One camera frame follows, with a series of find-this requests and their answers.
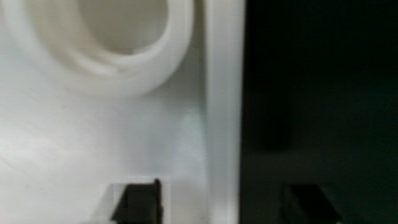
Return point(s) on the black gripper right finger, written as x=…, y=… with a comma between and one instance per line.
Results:
x=306, y=207

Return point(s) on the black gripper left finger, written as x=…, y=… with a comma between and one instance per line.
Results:
x=139, y=209

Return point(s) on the white square tabletop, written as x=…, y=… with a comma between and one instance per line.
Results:
x=120, y=108

